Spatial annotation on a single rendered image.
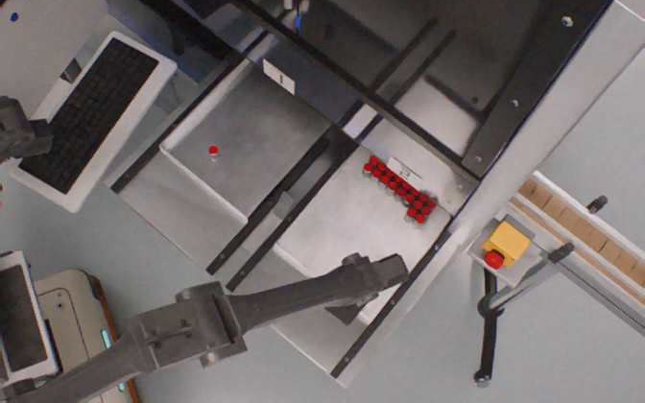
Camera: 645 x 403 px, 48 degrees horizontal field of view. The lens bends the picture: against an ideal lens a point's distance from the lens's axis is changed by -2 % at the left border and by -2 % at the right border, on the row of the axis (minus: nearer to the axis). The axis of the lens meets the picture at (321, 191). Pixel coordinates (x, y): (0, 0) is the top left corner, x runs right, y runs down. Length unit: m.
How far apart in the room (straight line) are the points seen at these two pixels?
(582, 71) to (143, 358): 0.66
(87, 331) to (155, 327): 1.28
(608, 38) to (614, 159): 2.00
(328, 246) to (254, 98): 0.39
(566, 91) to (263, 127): 0.88
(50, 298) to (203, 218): 0.79
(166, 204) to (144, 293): 0.90
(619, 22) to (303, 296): 0.61
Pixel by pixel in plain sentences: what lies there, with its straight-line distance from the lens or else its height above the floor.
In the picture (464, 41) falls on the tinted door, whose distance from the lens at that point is 1.08.
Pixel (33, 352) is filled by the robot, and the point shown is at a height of 1.04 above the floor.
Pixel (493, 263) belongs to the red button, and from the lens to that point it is 1.53.
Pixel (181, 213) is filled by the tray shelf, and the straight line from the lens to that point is 1.66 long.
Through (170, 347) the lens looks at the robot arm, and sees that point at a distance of 0.99.
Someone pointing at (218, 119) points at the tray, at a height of 0.88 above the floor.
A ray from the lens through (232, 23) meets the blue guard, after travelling 1.58.
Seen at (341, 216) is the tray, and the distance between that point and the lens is 1.64.
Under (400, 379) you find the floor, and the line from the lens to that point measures 2.48.
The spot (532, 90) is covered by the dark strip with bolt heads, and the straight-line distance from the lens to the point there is 1.06.
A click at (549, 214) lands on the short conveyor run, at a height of 0.93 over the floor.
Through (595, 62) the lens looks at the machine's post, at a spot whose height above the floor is 1.69.
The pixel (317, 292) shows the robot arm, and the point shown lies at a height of 1.28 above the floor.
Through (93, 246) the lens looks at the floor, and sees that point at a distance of 2.62.
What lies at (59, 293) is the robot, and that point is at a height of 0.28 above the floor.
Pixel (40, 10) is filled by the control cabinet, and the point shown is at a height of 1.05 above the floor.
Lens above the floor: 2.45
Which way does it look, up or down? 71 degrees down
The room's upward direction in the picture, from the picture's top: 7 degrees clockwise
